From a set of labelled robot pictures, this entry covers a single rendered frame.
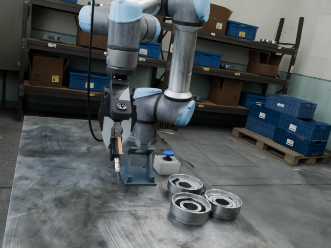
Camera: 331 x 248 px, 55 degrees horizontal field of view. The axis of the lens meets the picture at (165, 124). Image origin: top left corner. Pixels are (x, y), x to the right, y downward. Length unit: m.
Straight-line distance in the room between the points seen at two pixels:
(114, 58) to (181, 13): 0.48
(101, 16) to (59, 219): 0.52
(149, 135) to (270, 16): 4.87
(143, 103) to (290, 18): 5.18
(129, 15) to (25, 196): 0.51
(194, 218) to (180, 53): 0.65
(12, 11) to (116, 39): 3.76
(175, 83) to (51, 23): 3.61
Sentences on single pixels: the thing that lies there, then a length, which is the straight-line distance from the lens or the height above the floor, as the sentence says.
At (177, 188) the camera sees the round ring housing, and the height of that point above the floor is 0.84.
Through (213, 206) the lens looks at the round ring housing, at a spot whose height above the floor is 0.83.
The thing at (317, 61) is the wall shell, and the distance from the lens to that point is 5.75.
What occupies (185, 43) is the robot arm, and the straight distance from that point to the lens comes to 1.21.
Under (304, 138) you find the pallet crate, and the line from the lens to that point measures 4.50.
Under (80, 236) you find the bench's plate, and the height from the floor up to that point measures 0.80.
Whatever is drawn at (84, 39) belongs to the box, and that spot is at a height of 1.10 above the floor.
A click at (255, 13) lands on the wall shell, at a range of 5.82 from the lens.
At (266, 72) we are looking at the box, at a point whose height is 1.07.
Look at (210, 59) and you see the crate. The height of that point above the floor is 1.12.
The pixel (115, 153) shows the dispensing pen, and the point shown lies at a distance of 0.80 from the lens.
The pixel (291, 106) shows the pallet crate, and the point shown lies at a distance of 4.65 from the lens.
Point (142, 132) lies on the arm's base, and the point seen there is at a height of 0.85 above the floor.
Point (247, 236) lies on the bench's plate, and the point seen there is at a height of 0.80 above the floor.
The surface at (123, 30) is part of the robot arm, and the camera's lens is 0.76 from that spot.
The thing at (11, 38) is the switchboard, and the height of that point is 0.96.
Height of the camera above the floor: 1.22
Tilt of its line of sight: 14 degrees down
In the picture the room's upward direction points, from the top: 10 degrees clockwise
